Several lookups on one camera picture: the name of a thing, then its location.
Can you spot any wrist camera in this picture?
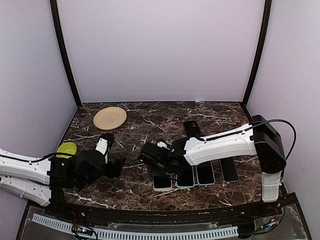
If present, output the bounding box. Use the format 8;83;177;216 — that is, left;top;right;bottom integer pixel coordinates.
156;138;172;151
95;133;115;164

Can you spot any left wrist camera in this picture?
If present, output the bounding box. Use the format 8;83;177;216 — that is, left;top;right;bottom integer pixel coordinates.
95;133;115;164

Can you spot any white slotted cable duct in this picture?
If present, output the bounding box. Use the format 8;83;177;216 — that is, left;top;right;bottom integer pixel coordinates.
31;213;239;240

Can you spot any right black frame post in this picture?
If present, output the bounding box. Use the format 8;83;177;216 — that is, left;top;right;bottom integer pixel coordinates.
241;0;272;109

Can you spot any left black frame post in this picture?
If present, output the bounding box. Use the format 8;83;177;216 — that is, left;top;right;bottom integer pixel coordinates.
49;0;82;108

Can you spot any grey clear phone case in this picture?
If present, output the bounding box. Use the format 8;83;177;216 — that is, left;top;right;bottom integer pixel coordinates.
152;174;173;193

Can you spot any lavender phone case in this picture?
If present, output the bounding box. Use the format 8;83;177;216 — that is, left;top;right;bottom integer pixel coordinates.
195;162;216;186

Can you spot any beige round plate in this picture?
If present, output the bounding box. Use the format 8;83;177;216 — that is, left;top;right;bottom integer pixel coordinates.
93;107;127;131

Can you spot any black phone case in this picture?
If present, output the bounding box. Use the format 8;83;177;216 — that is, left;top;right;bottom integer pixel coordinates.
183;120;202;138

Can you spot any black frame post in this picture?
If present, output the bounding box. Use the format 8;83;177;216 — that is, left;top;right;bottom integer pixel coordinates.
241;0;272;109
49;0;82;108

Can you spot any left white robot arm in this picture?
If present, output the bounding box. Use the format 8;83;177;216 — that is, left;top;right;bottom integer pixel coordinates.
0;149;126;218

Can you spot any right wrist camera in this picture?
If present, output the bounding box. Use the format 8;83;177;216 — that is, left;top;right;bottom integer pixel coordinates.
156;138;172;151

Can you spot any black phone face up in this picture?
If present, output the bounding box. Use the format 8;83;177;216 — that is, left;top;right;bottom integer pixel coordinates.
219;157;239;183

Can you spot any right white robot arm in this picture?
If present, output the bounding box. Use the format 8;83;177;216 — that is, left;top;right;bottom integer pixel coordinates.
138;115;290;217

